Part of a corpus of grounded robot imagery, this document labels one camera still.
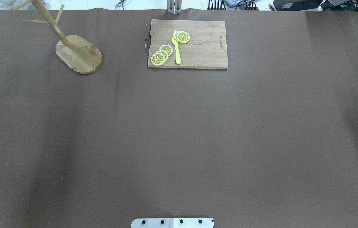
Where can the wooden cup storage rack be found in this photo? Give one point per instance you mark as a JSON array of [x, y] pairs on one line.
[[75, 51]]

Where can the yellow plastic knife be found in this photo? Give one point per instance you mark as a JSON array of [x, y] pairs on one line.
[[177, 52]]

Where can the lemon slice middle of trio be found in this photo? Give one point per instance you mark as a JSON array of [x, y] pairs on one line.
[[164, 53]]

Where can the lemon slice back of trio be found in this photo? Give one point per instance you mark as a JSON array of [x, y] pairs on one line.
[[167, 48]]

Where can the wooden cutting board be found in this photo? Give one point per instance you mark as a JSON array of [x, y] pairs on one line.
[[207, 48]]

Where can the lemon slice top of pair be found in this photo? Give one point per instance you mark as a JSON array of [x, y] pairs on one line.
[[182, 37]]

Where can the brown table mat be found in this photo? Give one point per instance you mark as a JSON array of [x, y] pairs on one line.
[[272, 141]]

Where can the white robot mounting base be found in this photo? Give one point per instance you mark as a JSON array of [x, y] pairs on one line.
[[173, 223]]

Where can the aluminium frame post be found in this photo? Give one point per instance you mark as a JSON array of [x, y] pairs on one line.
[[174, 7]]

